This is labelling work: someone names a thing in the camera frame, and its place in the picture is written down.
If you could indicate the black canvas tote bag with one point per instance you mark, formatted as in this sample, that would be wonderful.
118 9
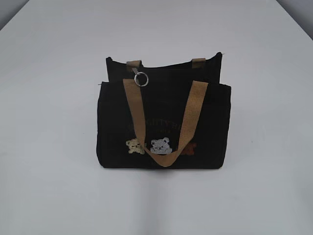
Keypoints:
164 92

